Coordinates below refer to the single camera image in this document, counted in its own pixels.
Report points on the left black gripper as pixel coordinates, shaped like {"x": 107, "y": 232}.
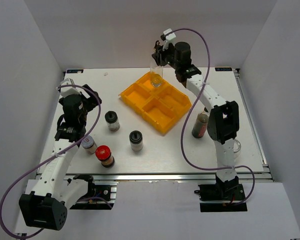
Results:
{"x": 92, "y": 101}

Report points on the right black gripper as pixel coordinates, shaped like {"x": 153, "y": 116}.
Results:
{"x": 159, "y": 59}

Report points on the clear oil bottle gold spout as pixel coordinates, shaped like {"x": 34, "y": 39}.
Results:
{"x": 156, "y": 74}

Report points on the black-cap white spice jar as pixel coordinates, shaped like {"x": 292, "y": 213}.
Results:
{"x": 136, "y": 140}

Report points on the dark sauce bottle black cap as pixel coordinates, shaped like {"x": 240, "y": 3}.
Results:
{"x": 201, "y": 124}

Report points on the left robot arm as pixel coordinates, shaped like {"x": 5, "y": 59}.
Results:
{"x": 47, "y": 204}

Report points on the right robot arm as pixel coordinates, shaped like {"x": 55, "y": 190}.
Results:
{"x": 223, "y": 122}

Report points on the black-cap spice jar left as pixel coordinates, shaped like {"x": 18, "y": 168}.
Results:
{"x": 112, "y": 120}

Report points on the left xdof label sticker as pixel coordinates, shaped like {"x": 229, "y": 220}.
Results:
{"x": 74, "y": 71}

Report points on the xdof label sticker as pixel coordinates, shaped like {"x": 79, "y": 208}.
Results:
{"x": 223, "y": 69}
{"x": 74, "y": 71}

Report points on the grey-lid small spice jar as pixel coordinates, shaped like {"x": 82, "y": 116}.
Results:
{"x": 89, "y": 144}

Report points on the red-lid spice jar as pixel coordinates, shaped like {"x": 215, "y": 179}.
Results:
{"x": 104, "y": 155}

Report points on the yellow four-compartment bin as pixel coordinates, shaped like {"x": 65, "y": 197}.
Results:
{"x": 162, "y": 107}

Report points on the right xdof label sticker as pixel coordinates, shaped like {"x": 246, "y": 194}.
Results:
{"x": 223, "y": 69}

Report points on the open clear glass jar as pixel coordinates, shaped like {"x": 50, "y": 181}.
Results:
{"x": 237, "y": 146}

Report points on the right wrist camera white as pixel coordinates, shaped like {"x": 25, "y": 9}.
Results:
{"x": 167, "y": 37}

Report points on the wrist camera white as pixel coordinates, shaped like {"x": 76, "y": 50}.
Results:
{"x": 167, "y": 37}
{"x": 66, "y": 88}

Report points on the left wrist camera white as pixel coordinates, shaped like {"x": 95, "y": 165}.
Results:
{"x": 66, "y": 88}

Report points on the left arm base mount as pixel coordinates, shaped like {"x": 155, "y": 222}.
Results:
{"x": 91, "y": 201}

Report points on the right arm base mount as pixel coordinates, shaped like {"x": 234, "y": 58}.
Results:
{"x": 211, "y": 199}

